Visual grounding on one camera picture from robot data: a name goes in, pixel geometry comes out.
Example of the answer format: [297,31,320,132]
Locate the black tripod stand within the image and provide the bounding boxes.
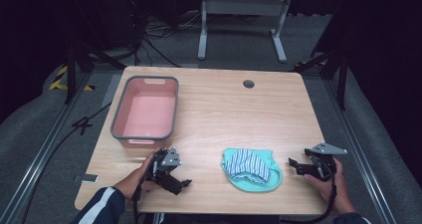
[292,47,350,112]
[64,40,127,106]

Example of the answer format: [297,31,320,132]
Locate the hand-held gripper black cable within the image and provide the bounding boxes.
[281,165,338,224]
[131,157,157,224]

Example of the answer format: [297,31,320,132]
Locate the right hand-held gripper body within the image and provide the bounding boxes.
[304,142,348,181]

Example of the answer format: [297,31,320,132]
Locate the grey metal desk frame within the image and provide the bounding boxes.
[197,0,294,65]

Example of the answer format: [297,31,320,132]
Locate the right hand-held gripper black cable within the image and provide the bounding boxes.
[281,165,338,224]

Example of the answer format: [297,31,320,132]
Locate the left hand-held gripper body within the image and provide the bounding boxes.
[151,146,183,190]

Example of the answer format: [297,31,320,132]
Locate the person's left hand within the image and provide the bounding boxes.
[113,151,160,200]

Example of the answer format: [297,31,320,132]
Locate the black floor cable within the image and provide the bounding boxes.
[20,102,112,224]

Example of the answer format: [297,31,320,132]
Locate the grey tape piece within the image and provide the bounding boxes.
[73,172,100,185]

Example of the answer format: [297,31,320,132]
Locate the aluminium floor rail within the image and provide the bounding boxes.
[0,72,92,224]
[322,79,398,224]

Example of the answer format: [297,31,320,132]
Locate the black tape cross mark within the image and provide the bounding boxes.
[71,115,95,136]

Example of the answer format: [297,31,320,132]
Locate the left hand-held gripper black cable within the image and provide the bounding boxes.
[131,157,157,224]

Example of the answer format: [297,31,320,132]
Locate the person's right hand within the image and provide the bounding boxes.
[303,157,356,214]

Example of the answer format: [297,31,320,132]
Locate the yellow and black floor tape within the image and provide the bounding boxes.
[48,65,97,93]

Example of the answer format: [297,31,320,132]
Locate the pink basket with grey rim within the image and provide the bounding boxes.
[109,75,180,149]

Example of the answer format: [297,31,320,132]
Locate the teal and striped cloth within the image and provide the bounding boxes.
[220,146,284,193]

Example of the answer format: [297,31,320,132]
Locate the tangle of black cables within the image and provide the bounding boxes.
[131,9,204,68]

